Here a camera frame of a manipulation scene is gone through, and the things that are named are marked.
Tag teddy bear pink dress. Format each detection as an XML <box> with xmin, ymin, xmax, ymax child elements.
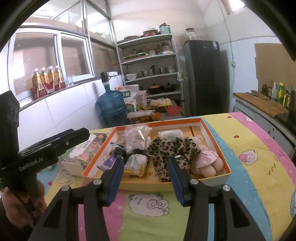
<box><xmin>190</xmin><ymin>136</ymin><xmax>224</xmax><ymax>178</ymax></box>

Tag leopard print cloth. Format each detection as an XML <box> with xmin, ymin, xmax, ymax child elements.
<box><xmin>146</xmin><ymin>137</ymin><xmax>201</xmax><ymax>182</ymax></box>

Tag person's left hand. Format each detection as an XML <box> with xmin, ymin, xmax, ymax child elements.
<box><xmin>1</xmin><ymin>180</ymin><xmax>47</xmax><ymax>229</ymax></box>

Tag floral tissue pack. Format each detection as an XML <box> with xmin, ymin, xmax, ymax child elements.
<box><xmin>62</xmin><ymin>133</ymin><xmax>107</xmax><ymax>177</ymax></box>

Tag colourful cartoon quilt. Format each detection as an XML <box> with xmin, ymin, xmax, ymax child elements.
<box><xmin>36</xmin><ymin>111</ymin><xmax>296</xmax><ymax>241</ymax></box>

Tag orange drink bottles pack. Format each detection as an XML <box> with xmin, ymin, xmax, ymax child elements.
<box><xmin>32</xmin><ymin>65</ymin><xmax>66</xmax><ymax>100</ymax></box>

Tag white snack packet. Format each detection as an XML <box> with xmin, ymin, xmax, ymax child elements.
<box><xmin>124</xmin><ymin>154</ymin><xmax>148</xmax><ymax>177</ymax></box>

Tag orange cardboard box tray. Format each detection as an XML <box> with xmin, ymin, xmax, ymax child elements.
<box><xmin>81</xmin><ymin>117</ymin><xmax>231</xmax><ymax>192</ymax></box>

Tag blue water jug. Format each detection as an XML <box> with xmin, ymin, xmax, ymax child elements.
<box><xmin>95</xmin><ymin>72</ymin><xmax>128</xmax><ymax>128</ymax></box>

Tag clear bagged plush item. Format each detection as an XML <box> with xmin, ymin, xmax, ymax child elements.
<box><xmin>125</xmin><ymin>123</ymin><xmax>152</xmax><ymax>154</ymax></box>

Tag sliding glass window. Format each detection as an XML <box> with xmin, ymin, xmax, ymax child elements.
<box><xmin>8</xmin><ymin>28</ymin><xmax>95</xmax><ymax>101</ymax></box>

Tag wooden counter top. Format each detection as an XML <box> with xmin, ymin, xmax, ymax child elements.
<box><xmin>233</xmin><ymin>92</ymin><xmax>288</xmax><ymax>118</ymax></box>

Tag red plastic basin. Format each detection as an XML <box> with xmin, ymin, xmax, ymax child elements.
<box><xmin>166</xmin><ymin>105</ymin><xmax>182</xmax><ymax>115</ymax></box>

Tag white spray bottle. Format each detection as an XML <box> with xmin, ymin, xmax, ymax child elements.
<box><xmin>271</xmin><ymin>82</ymin><xmax>278</xmax><ymax>102</ymax></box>

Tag green yellow bottle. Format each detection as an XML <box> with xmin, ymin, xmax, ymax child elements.
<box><xmin>277</xmin><ymin>82</ymin><xmax>285</xmax><ymax>104</ymax></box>

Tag black refrigerator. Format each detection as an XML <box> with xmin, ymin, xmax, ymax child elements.
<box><xmin>183</xmin><ymin>40</ymin><xmax>229</xmax><ymax>116</ymax></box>

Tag grey metal shelf unit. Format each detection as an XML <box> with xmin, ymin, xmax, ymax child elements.
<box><xmin>116</xmin><ymin>34</ymin><xmax>185</xmax><ymax>116</ymax></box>

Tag glass jar on fridge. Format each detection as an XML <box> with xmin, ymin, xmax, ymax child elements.
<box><xmin>186</xmin><ymin>28</ymin><xmax>198</xmax><ymax>40</ymax></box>

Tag teal canister on shelf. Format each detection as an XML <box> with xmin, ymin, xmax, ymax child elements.
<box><xmin>159</xmin><ymin>23</ymin><xmax>171</xmax><ymax>35</ymax></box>

